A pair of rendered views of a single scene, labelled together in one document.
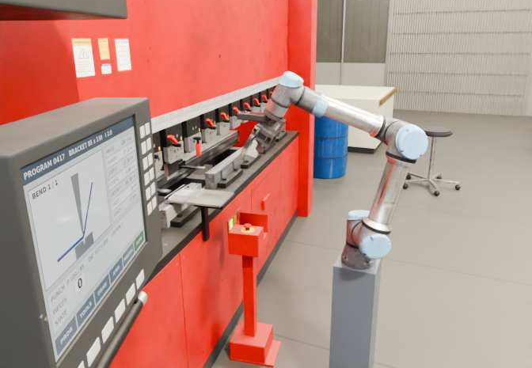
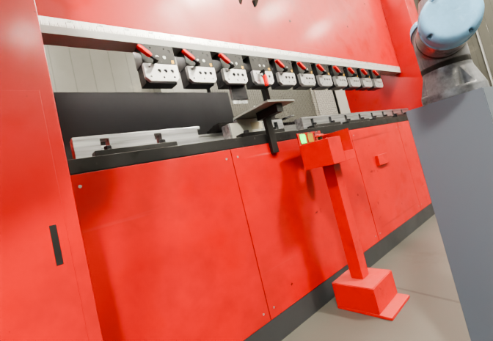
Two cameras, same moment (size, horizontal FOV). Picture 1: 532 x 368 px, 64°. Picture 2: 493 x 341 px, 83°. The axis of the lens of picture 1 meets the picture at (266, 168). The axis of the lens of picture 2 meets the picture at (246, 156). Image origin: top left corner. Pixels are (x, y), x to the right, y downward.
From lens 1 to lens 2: 127 cm
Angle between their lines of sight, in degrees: 39
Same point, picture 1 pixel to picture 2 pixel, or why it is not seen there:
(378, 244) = (451, 5)
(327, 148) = not seen: hidden behind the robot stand
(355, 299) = (462, 151)
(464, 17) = not seen: outside the picture
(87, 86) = not seen: outside the picture
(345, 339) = (470, 235)
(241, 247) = (314, 158)
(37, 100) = not seen: outside the picture
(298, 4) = (392, 6)
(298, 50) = (403, 42)
